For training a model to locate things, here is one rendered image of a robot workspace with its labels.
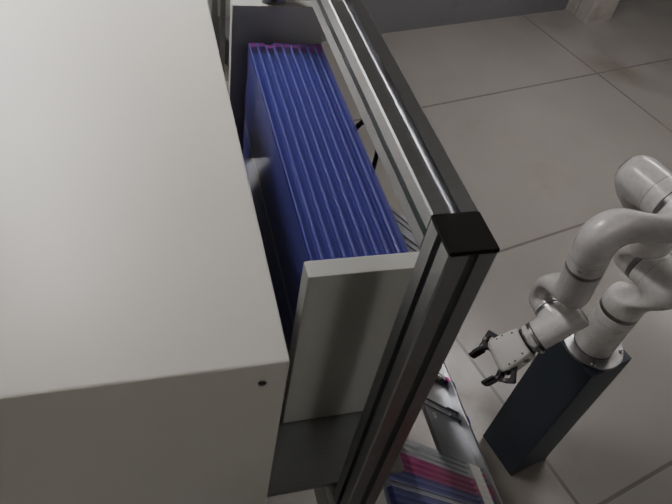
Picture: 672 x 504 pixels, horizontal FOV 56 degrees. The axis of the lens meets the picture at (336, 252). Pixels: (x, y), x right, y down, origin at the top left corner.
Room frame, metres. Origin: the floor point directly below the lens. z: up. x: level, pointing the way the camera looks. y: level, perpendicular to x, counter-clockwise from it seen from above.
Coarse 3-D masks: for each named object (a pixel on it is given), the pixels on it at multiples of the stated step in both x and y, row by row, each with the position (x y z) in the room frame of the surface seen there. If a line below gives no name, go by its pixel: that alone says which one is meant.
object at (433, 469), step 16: (416, 448) 0.67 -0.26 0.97; (432, 448) 0.71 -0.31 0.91; (416, 464) 0.63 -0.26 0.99; (432, 464) 0.66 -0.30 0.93; (448, 464) 0.70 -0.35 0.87; (464, 464) 0.75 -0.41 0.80; (400, 480) 0.55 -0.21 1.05; (416, 480) 0.58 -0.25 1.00; (432, 480) 0.62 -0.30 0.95; (448, 480) 0.65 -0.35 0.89; (464, 480) 0.69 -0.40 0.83; (480, 480) 0.74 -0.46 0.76; (400, 496) 0.52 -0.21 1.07; (416, 496) 0.54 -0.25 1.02; (432, 496) 0.57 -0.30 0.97; (448, 496) 0.61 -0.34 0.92; (464, 496) 0.64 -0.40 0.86; (480, 496) 0.68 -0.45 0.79
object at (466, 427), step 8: (448, 376) 1.03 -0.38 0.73; (448, 384) 1.01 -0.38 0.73; (448, 392) 0.99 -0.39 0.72; (456, 392) 0.99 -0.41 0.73; (456, 400) 0.97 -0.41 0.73; (456, 408) 0.94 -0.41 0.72; (464, 416) 0.92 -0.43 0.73; (464, 424) 0.90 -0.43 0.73; (464, 432) 0.88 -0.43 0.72; (472, 432) 0.88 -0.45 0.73; (472, 440) 0.86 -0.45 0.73; (472, 448) 0.84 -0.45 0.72; (480, 456) 0.81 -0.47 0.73; (480, 464) 0.80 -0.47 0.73; (488, 472) 0.77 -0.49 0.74; (488, 480) 0.76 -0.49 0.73; (496, 488) 0.74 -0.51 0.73; (496, 496) 0.72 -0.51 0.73
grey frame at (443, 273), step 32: (448, 224) 0.35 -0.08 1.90; (480, 224) 0.36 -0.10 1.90; (448, 256) 0.32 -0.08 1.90; (480, 256) 0.33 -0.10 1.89; (416, 288) 0.35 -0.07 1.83; (448, 288) 0.33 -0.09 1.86; (416, 320) 0.33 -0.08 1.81; (448, 320) 0.33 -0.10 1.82; (384, 352) 0.36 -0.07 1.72; (416, 352) 0.33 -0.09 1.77; (448, 352) 0.34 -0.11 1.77; (384, 384) 0.35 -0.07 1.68; (416, 384) 0.34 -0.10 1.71; (384, 416) 0.32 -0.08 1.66; (416, 416) 0.34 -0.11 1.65; (352, 448) 0.35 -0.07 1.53; (384, 448) 0.34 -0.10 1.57; (352, 480) 0.33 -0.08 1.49; (384, 480) 0.34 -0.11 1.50
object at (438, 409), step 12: (444, 384) 1.01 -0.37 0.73; (432, 396) 0.92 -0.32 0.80; (444, 396) 0.96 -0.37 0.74; (432, 408) 0.87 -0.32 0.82; (444, 408) 0.91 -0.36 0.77; (432, 420) 0.82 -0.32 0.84; (444, 420) 0.86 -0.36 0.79; (456, 420) 0.90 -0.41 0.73; (432, 432) 0.79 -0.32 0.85; (444, 432) 0.82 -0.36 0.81; (456, 432) 0.85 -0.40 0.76; (444, 444) 0.77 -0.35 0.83; (456, 444) 0.81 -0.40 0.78; (456, 456) 0.77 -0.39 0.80; (468, 456) 0.80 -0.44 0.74
